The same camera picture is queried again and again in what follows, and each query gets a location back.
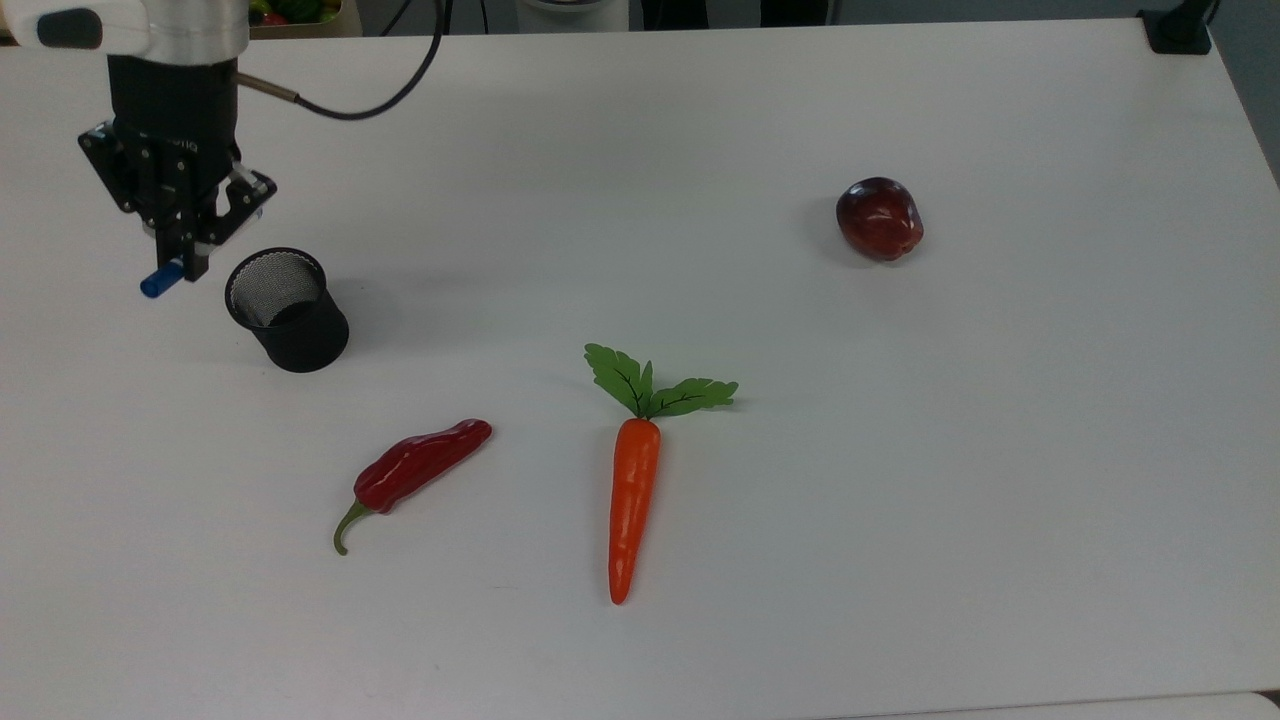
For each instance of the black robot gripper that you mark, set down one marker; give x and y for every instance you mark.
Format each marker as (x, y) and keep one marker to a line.
(175, 110)

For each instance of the white marker with blue cap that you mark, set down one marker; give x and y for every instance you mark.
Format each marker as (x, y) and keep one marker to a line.
(160, 282)

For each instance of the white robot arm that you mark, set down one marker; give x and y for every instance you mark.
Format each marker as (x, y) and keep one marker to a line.
(180, 25)

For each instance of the black mesh pen cup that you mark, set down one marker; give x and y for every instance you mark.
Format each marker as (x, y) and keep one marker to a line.
(300, 340)

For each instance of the cardboard box with vegetables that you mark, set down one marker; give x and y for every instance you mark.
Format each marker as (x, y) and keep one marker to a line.
(300, 15)

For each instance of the red chili pepper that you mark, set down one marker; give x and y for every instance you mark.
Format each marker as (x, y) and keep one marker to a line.
(420, 465)

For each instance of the orange carrot with green leaves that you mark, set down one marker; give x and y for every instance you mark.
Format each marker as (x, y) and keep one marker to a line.
(633, 500)

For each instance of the dark red apple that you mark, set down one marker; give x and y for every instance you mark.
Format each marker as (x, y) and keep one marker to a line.
(880, 220)

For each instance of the black camera clamp stand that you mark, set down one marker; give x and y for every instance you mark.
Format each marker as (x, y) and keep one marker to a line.
(1178, 30)

